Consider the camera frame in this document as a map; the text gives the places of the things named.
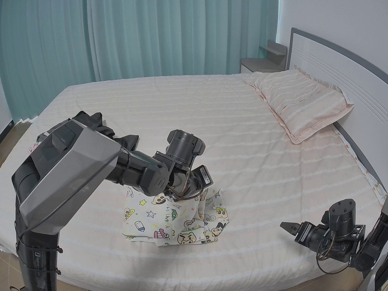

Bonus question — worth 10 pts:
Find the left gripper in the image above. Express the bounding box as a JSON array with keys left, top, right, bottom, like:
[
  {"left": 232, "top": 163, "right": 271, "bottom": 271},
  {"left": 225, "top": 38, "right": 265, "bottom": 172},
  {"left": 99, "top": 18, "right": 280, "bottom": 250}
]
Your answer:
[{"left": 174, "top": 164, "right": 213, "bottom": 200}]

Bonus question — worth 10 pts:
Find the grey garment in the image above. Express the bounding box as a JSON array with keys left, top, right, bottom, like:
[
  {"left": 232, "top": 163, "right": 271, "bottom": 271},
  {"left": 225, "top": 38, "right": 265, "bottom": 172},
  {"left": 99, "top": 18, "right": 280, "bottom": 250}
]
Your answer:
[{"left": 36, "top": 118, "right": 73, "bottom": 143}]

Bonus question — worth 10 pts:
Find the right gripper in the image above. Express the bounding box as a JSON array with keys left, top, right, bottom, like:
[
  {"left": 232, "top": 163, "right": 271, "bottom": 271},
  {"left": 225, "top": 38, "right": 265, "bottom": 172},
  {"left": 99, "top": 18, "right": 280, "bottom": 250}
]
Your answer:
[{"left": 280, "top": 221, "right": 329, "bottom": 251}]

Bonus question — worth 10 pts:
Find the pale pink striped pillow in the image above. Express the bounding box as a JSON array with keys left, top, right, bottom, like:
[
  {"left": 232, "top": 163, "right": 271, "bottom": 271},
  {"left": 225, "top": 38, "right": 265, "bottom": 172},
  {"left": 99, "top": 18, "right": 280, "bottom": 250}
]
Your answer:
[{"left": 243, "top": 69, "right": 354, "bottom": 145}]

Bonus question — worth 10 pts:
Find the bed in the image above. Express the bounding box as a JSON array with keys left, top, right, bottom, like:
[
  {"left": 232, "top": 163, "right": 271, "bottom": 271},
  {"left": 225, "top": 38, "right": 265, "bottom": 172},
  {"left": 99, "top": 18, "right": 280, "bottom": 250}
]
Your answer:
[{"left": 0, "top": 27, "right": 388, "bottom": 287}]

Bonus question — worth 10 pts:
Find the black garment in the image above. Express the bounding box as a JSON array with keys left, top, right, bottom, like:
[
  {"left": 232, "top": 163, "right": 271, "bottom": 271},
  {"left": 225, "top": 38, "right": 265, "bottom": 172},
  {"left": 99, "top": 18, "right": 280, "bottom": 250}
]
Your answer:
[{"left": 73, "top": 111, "right": 140, "bottom": 154}]

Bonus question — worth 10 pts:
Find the black cable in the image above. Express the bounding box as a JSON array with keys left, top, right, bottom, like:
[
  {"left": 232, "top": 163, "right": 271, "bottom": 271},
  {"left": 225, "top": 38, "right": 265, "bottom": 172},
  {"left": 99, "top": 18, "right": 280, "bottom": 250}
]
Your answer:
[{"left": 315, "top": 247, "right": 349, "bottom": 274}]

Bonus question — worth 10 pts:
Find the grey white bedside table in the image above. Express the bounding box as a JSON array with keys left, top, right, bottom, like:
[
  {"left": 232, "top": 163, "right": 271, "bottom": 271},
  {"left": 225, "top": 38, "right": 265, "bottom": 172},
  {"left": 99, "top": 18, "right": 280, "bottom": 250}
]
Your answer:
[{"left": 241, "top": 40, "right": 288, "bottom": 73}]

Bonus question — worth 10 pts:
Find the blue-green curtain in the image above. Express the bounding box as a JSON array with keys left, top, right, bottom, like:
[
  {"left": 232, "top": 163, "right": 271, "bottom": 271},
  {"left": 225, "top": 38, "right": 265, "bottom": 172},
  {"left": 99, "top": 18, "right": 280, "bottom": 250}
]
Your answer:
[
  {"left": 0, "top": 0, "right": 97, "bottom": 123},
  {"left": 86, "top": 0, "right": 281, "bottom": 81}
]

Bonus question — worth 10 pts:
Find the white printed pyjama top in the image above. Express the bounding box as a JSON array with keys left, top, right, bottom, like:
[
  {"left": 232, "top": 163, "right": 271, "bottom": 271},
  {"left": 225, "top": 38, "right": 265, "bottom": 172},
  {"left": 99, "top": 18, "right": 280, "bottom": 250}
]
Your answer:
[{"left": 121, "top": 186, "right": 231, "bottom": 248}]

